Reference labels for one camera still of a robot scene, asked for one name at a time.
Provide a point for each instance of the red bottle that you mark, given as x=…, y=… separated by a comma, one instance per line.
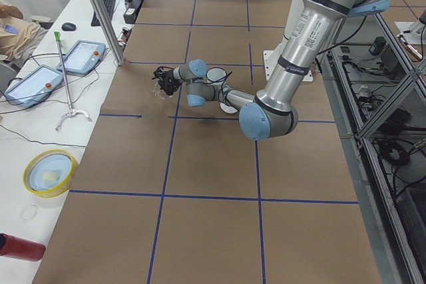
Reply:
x=18, y=248

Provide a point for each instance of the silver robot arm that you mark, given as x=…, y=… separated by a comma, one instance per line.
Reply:
x=269, y=113

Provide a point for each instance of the yellow tape roll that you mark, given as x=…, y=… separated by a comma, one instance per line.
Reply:
x=50, y=174

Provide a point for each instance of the seated person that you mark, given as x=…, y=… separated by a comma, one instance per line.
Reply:
x=19, y=38

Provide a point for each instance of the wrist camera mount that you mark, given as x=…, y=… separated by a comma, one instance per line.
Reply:
x=163, y=73

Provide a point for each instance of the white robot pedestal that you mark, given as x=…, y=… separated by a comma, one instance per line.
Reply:
x=271, y=57

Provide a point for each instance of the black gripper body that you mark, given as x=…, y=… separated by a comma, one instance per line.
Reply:
x=167, y=81

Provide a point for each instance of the clear plastic funnel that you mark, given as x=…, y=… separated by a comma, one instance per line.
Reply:
x=159, y=93

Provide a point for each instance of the near blue teach pendant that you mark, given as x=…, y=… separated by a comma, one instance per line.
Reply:
x=35, y=87

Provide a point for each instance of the far blue teach pendant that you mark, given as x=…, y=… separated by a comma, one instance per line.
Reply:
x=83, y=57

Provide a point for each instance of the metal reacher grabber tool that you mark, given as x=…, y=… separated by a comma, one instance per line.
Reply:
x=72, y=112

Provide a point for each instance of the black computer mouse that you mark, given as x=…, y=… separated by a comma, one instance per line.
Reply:
x=68, y=27

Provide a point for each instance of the blue teach pendant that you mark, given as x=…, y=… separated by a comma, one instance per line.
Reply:
x=35, y=87
x=83, y=57

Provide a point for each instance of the black computer box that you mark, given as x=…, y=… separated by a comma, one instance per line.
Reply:
x=132, y=10

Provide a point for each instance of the white enamel mug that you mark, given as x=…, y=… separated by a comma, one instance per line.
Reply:
x=216, y=76

